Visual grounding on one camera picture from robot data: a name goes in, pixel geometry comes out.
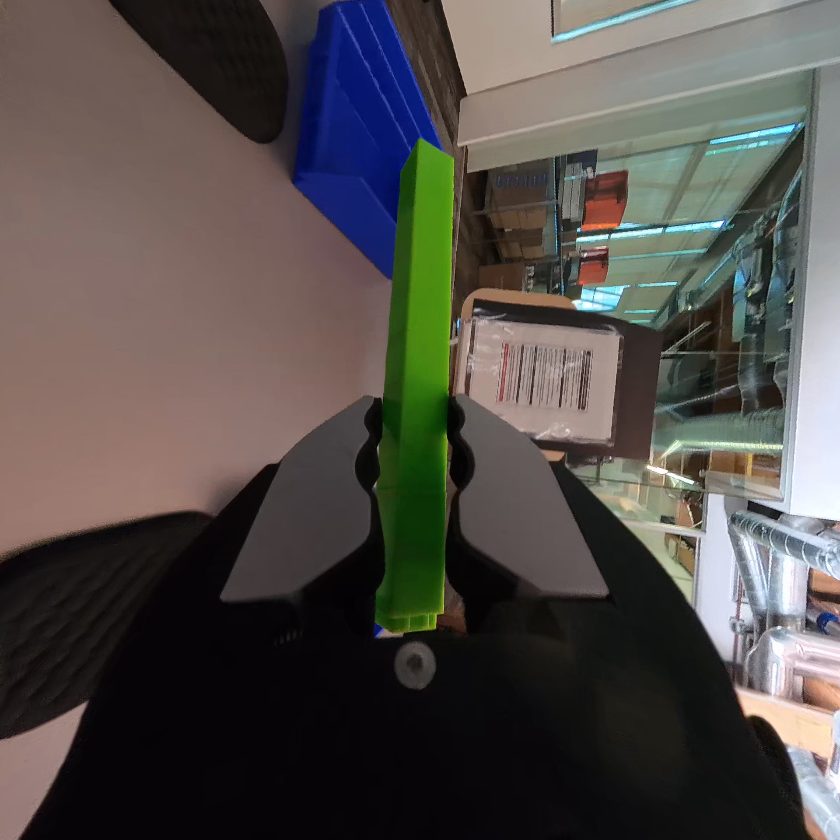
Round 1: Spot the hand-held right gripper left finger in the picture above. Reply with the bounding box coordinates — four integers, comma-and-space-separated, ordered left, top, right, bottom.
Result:
218, 395, 385, 634

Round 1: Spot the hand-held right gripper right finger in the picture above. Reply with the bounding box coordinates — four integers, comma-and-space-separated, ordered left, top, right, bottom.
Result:
445, 392, 611, 632

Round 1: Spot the long green block bar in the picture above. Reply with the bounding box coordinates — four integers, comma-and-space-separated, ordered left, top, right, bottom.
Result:
374, 138, 455, 634

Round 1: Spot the blue plastic bin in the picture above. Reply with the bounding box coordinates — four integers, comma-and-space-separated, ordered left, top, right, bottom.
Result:
292, 0, 442, 280

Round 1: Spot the document display board with stand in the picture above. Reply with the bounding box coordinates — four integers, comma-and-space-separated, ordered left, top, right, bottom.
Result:
453, 287, 664, 463

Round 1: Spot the bundle of silver ducts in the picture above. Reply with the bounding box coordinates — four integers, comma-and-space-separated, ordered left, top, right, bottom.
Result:
727, 511, 840, 703

